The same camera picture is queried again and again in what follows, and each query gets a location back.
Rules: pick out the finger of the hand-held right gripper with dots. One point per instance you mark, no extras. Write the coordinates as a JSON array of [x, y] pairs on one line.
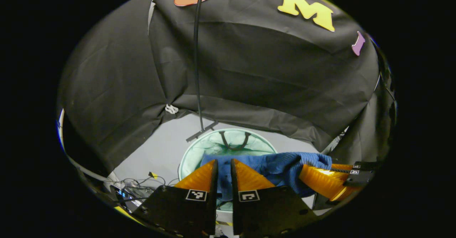
[[342, 166], [320, 181]]

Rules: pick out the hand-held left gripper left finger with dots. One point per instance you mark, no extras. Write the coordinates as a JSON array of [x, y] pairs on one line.
[[213, 195]]

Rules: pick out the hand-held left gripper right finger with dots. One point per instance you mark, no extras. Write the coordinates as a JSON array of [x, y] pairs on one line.
[[233, 209]]

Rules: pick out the blue shirt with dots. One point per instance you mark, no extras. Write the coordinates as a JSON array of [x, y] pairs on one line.
[[278, 166]]

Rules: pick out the green mesh laundry hamper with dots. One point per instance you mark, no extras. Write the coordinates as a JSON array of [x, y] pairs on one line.
[[213, 147]]

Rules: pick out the black clothes rack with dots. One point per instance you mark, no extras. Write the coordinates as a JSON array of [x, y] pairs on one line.
[[196, 52]]

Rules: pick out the yellow black floor tape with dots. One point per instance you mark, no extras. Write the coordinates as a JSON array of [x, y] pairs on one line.
[[224, 223]]

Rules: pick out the black device with blue lights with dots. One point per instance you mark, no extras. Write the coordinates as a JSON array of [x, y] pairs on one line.
[[124, 195]]

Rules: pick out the black backdrop cloth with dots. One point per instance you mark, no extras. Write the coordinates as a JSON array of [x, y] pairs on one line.
[[267, 70]]

